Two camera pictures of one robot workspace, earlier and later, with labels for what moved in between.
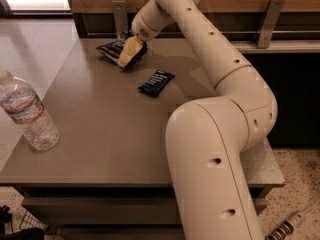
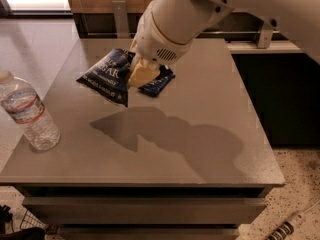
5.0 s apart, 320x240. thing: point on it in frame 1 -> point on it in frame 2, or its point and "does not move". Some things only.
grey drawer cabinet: [110, 175] does not move
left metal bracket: [120, 16] does not move
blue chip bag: [113, 50] -> [108, 76]
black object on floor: [25, 234] does not move
